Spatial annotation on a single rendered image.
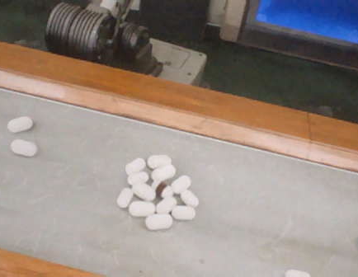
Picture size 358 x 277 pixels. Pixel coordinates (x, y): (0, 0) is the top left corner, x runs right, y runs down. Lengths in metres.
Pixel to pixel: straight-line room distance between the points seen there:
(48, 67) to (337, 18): 0.57
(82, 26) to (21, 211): 0.47
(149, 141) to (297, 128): 0.26
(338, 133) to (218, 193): 0.27
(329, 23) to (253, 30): 0.05
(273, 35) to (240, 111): 0.43
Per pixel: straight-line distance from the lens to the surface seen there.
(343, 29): 0.29
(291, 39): 0.28
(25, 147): 0.60
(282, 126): 0.70
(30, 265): 0.47
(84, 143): 0.63
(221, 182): 0.59
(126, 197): 0.53
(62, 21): 0.90
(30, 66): 0.77
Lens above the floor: 1.16
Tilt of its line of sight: 41 degrees down
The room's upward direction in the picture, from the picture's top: 11 degrees clockwise
